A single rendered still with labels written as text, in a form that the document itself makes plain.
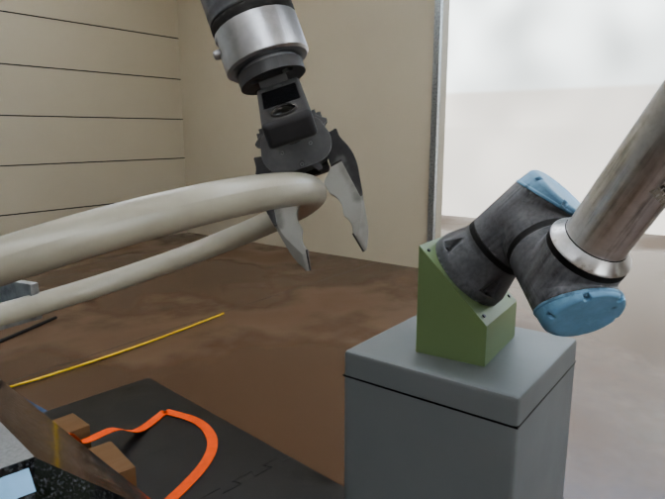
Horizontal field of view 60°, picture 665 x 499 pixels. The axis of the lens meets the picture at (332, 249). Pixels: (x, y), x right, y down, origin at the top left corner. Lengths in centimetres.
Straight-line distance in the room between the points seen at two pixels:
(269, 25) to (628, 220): 66
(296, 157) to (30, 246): 28
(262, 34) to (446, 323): 83
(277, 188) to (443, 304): 84
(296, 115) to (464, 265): 79
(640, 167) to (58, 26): 664
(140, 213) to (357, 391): 99
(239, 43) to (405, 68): 522
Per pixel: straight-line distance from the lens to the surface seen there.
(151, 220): 40
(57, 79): 709
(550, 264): 108
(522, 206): 120
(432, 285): 126
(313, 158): 58
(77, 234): 40
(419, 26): 579
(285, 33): 61
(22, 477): 105
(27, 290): 85
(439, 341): 128
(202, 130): 768
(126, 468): 234
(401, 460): 134
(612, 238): 104
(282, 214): 58
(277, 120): 52
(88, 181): 721
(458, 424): 122
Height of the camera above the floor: 133
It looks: 11 degrees down
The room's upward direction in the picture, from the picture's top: straight up
